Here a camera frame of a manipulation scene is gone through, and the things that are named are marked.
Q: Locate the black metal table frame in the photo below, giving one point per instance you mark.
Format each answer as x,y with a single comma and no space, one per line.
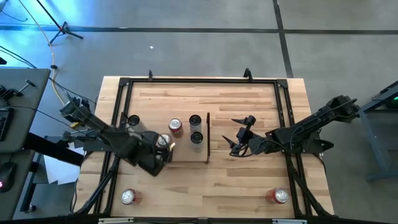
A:
202,81

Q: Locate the black table clamp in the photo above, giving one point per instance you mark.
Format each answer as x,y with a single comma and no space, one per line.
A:
247,73
150,74

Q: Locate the red Fanta can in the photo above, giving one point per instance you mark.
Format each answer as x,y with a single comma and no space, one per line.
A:
175,126

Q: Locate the black computer mouse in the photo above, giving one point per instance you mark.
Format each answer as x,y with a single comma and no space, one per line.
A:
7,177

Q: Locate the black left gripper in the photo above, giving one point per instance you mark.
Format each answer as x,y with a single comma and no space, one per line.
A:
149,158

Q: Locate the black metal shelf end frame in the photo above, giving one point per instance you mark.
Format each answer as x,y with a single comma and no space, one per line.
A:
208,137

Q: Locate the grey-blue metal desk frame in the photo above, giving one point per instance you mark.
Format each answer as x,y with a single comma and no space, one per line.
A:
373,149

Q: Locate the grey metal bracket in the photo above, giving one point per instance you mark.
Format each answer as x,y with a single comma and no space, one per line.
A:
115,220
289,221

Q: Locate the Celsius can pineapple print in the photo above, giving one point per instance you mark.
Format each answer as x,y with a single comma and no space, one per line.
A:
163,140

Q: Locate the black keyboard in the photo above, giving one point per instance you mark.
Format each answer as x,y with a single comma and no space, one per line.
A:
4,124

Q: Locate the black desk clamp tool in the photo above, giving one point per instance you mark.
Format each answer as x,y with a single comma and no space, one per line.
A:
12,91

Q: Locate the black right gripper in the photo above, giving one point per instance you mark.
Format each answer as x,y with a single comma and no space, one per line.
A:
245,136

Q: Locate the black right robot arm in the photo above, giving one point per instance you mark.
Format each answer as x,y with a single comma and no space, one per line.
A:
311,123

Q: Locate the white paper sheet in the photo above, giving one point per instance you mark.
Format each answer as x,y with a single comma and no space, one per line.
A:
62,169

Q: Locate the grey desk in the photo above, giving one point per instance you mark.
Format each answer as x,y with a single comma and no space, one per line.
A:
25,174
25,109

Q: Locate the Celsius Arctic Vibe can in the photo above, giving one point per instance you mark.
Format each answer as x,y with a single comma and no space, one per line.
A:
195,120
196,138

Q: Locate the black support beam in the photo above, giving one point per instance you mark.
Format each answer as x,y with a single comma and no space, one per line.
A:
53,149

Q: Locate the red Coca-Cola can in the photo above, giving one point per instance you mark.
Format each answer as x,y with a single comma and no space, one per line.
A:
277,195
130,196

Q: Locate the black tripod stand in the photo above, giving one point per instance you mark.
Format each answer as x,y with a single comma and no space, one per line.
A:
63,30

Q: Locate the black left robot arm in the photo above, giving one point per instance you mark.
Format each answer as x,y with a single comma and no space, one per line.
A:
102,128

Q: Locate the white tall can pink lettering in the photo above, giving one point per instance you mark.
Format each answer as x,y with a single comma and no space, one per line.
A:
134,120

